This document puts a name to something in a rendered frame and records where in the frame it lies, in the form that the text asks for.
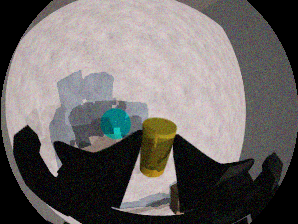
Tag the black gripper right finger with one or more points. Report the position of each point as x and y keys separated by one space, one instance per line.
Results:
x=198 y=175

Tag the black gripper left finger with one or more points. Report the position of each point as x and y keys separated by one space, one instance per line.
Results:
x=111 y=167

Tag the yellow cylinder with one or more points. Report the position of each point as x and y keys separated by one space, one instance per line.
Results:
x=157 y=140

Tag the cyan circle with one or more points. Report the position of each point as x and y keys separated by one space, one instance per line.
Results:
x=115 y=123

